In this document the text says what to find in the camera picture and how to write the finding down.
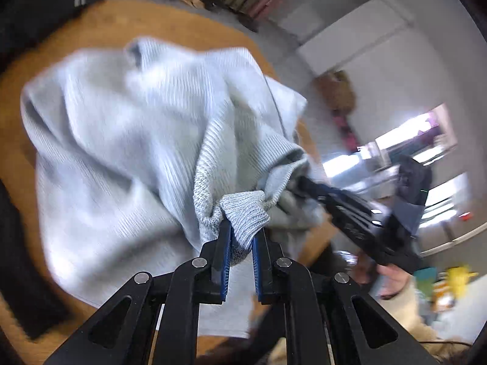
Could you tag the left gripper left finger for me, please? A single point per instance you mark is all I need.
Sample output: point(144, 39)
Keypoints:
point(153, 319)

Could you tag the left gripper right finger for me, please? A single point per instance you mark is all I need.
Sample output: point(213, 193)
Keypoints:
point(329, 320)

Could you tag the grey knit sweater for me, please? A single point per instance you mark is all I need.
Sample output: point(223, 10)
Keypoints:
point(142, 152)

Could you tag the beige sleeved forearm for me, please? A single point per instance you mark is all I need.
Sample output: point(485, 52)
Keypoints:
point(404, 307)

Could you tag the person's right hand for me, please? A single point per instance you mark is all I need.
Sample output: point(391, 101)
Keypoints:
point(386, 281)

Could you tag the brown camouflage bag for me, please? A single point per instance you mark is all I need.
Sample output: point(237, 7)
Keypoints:
point(336, 89)

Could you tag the black garment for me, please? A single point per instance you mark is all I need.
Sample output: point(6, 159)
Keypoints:
point(32, 21)

